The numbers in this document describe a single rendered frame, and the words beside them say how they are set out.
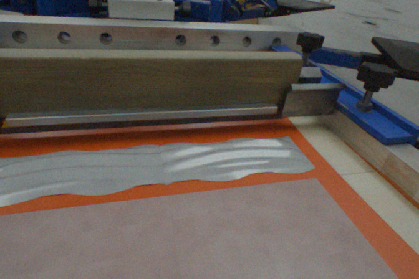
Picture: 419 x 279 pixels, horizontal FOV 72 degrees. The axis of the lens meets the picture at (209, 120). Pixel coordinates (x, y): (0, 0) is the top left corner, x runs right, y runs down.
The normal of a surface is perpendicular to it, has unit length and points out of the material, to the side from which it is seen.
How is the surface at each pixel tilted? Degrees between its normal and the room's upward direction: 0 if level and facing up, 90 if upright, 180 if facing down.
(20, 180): 28
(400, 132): 0
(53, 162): 33
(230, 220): 0
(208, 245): 0
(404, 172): 90
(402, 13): 90
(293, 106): 90
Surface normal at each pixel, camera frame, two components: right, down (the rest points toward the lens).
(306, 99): 0.25, 0.51
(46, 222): 0.09, -0.86
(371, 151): -0.96, 0.05
